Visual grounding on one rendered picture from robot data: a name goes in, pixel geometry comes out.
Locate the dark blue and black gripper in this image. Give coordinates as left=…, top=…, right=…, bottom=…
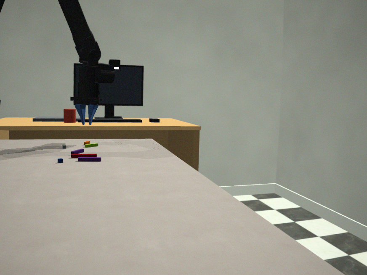
left=70, top=81, right=103, bottom=125

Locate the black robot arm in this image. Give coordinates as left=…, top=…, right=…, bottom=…
left=58, top=0, right=115, bottom=97

